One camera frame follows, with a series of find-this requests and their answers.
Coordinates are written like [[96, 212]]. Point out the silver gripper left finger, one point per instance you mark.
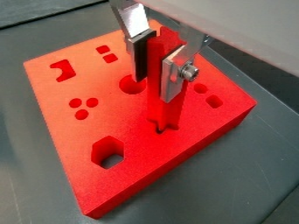
[[131, 17]]

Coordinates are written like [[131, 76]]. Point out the red shape sorter block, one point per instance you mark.
[[112, 152]]

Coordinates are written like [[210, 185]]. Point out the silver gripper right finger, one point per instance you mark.
[[178, 63]]

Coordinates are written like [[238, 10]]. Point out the red star prism peg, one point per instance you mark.
[[162, 113]]

